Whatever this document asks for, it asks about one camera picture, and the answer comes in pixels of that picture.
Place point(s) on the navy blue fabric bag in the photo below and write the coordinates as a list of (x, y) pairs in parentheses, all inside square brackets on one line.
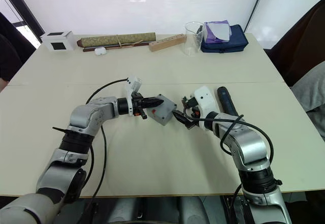
[(229, 45)]

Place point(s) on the person in grey clothing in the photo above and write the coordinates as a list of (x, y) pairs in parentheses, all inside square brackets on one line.
[(311, 92)]

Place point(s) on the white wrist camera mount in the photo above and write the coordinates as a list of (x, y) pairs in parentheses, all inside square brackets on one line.
[(207, 99), (134, 81)]

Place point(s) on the purple tissue pack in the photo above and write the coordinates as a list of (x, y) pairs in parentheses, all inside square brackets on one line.
[(215, 32)]

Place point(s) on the rolled olive scroll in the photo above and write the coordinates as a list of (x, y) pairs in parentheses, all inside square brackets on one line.
[(114, 39)]

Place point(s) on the black slanted frame bar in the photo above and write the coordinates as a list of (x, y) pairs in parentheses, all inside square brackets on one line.
[(23, 8)]

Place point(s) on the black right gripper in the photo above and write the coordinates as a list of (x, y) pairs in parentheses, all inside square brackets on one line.
[(191, 109)]

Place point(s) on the white cube with black windows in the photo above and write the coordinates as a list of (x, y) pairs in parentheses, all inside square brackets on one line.
[(58, 41)]

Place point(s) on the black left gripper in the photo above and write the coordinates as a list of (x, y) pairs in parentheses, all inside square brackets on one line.
[(138, 102)]

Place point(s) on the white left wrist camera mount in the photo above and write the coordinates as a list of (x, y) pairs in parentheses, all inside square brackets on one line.
[(134, 81)]

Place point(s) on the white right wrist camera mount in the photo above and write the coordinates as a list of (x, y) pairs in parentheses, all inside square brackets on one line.
[(207, 99)]

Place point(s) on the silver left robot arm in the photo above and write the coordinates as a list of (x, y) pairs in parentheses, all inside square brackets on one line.
[(83, 114)]

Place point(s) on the wooden block with holes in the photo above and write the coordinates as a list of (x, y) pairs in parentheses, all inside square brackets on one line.
[(166, 43)]

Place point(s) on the clear glass beaker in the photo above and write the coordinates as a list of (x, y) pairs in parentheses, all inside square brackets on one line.
[(191, 45)]

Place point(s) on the white earbuds case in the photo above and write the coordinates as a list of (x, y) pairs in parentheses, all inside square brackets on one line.
[(100, 51)]

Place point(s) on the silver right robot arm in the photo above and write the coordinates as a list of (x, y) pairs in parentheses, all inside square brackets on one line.
[(251, 142)]

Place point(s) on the grey plastic box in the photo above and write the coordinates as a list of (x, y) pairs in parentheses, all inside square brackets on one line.
[(163, 112)]

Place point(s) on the person in dark clothing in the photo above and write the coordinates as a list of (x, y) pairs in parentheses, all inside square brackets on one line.
[(12, 53)]

